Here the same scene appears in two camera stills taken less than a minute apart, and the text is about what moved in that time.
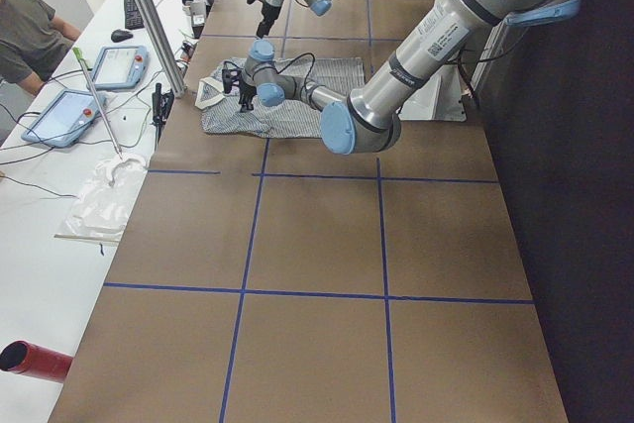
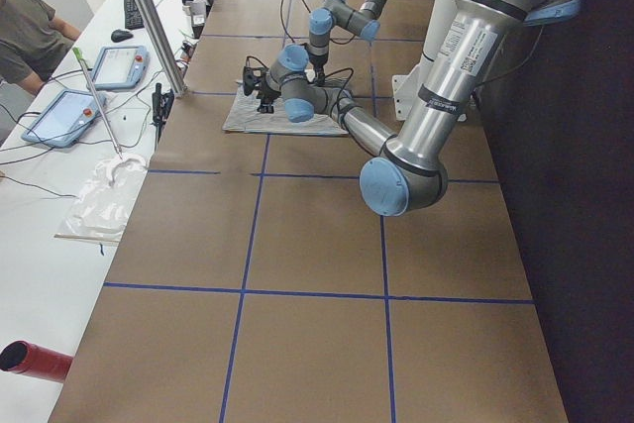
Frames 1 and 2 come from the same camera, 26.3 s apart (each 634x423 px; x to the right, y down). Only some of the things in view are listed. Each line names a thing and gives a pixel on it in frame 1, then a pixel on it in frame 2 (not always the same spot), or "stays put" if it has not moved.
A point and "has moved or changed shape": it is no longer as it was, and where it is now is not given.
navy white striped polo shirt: x=222 y=114 has moved or changed shape
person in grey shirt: x=33 y=43 stays put
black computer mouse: x=119 y=36 stays put
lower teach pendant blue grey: x=64 y=119 stays put
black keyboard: x=132 y=17 stays put
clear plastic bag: x=104 y=205 stays put
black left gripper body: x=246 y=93 → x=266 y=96
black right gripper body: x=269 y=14 → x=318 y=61
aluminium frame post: x=152 y=18 stays put
